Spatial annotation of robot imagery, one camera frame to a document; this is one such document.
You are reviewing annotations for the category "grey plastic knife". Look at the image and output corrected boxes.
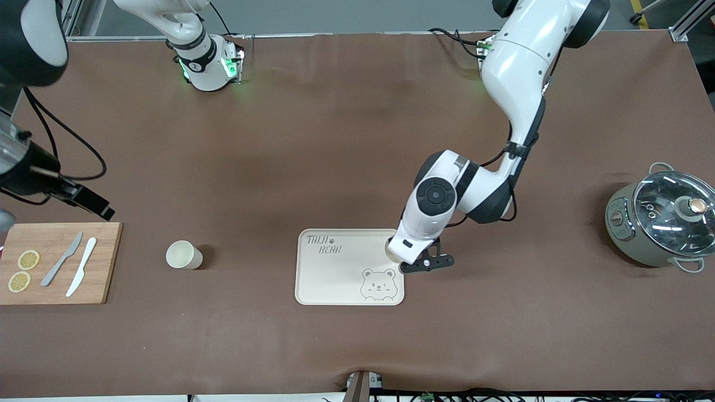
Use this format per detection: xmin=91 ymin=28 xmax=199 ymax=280
xmin=41 ymin=232 xmax=83 ymax=288

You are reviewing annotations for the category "black right base cable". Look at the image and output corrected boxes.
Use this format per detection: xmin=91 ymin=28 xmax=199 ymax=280
xmin=209 ymin=0 xmax=255 ymax=41

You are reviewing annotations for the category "black base cable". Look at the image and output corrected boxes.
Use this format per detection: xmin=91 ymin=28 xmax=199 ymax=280
xmin=428 ymin=27 xmax=487 ymax=56
xmin=209 ymin=0 xmax=255 ymax=41

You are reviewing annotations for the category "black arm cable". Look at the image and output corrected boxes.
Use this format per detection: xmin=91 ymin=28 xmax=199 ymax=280
xmin=447 ymin=73 xmax=555 ymax=227
xmin=21 ymin=87 xmax=108 ymax=182

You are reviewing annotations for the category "glass pot lid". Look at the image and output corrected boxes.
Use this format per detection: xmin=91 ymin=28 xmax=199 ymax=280
xmin=634 ymin=171 xmax=715 ymax=259

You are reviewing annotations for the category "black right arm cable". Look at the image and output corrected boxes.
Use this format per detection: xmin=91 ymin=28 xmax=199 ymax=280
xmin=21 ymin=87 xmax=108 ymax=182

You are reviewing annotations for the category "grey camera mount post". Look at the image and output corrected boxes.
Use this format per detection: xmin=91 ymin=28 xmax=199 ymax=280
xmin=344 ymin=370 xmax=386 ymax=402

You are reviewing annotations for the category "aluminium frame profile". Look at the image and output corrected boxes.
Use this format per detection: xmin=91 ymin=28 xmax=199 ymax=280
xmin=60 ymin=0 xmax=85 ymax=41
xmin=669 ymin=0 xmax=715 ymax=43

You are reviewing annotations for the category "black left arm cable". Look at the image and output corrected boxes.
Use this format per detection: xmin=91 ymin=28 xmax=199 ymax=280
xmin=447 ymin=73 xmax=555 ymax=227

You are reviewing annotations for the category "white plastic knife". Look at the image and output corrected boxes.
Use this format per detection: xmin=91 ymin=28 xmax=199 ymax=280
xmin=66 ymin=237 xmax=98 ymax=298

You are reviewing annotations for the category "black left base cable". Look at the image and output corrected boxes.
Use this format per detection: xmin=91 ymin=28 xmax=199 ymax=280
xmin=428 ymin=27 xmax=487 ymax=56

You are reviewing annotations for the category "grey green cooking pot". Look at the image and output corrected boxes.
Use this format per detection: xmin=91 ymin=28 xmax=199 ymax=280
xmin=605 ymin=162 xmax=715 ymax=274

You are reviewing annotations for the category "beige bear print tray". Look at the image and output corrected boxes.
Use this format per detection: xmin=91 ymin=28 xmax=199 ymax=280
xmin=295 ymin=228 xmax=404 ymax=306

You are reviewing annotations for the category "brown table cover sheet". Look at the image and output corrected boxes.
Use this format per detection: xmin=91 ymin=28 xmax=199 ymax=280
xmin=0 ymin=31 xmax=715 ymax=398

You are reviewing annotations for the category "wooden cutting board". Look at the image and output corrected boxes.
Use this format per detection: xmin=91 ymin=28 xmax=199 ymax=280
xmin=0 ymin=222 xmax=123 ymax=305

